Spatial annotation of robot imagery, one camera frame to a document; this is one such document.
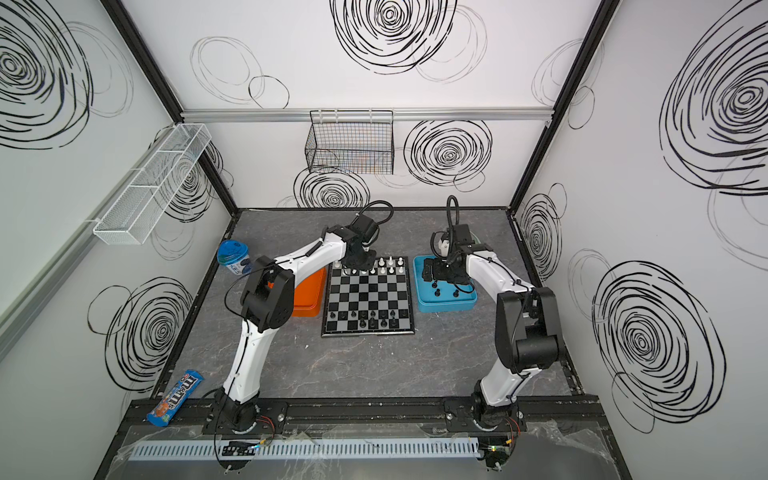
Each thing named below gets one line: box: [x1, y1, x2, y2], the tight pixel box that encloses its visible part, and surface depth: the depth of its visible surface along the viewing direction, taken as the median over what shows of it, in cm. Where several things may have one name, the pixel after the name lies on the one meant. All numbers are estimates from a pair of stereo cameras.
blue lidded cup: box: [217, 239, 250, 276], surface depth 98 cm
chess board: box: [321, 256, 415, 338], surface depth 95 cm
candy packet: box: [146, 369, 204, 427], surface depth 77 cm
